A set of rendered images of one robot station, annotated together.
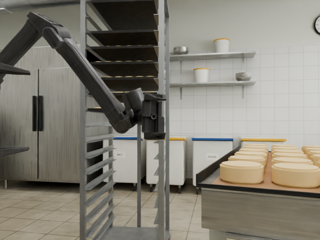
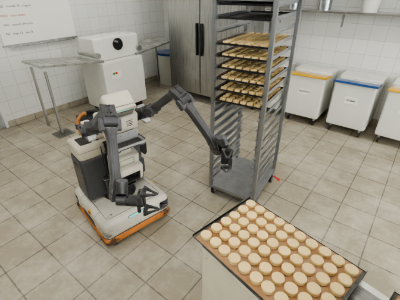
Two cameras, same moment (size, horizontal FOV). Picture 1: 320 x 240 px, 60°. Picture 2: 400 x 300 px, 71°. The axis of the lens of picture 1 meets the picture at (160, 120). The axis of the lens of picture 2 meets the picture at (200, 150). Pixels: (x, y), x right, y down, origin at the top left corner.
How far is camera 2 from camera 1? 1.14 m
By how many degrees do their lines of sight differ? 40
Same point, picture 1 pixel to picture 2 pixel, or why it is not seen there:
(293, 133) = not seen: outside the picture
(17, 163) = (186, 78)
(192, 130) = (345, 62)
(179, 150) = (319, 88)
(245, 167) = (203, 237)
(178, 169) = (315, 106)
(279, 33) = not seen: outside the picture
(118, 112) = (213, 146)
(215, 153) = (355, 98)
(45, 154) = (205, 75)
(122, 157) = not seen: hidden behind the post
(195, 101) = (356, 31)
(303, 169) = (212, 244)
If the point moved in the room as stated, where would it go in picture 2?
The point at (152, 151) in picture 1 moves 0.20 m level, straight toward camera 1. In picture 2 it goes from (293, 85) to (291, 88)
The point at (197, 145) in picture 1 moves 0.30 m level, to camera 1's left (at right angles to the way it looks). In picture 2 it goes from (338, 87) to (315, 84)
